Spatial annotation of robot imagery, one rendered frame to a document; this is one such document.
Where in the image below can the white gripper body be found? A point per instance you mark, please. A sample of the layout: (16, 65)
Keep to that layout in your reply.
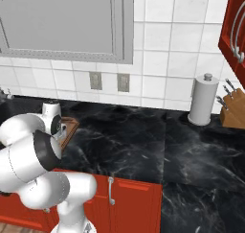
(63, 128)

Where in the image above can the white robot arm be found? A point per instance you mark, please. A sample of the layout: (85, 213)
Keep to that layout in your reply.
(22, 169)

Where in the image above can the brown wooden cutting board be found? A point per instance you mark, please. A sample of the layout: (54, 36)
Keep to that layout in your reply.
(71, 125)

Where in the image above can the grey tap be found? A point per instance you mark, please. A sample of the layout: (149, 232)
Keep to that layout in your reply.
(4, 93)

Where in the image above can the red base cupboard door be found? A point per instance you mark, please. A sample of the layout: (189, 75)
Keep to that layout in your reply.
(16, 211)
(137, 208)
(99, 211)

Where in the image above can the grey framed window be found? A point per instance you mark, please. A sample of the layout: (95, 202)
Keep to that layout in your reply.
(57, 16)

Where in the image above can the white paper towel holder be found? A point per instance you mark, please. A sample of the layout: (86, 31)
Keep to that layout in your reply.
(203, 99)

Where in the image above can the brown wooden knife block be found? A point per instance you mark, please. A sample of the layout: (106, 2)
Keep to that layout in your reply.
(235, 112)

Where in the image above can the grey wall outlet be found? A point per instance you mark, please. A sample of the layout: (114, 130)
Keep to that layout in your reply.
(123, 82)
(95, 80)

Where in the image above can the red wall cupboard door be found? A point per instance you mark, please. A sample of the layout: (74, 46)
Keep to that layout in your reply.
(228, 26)

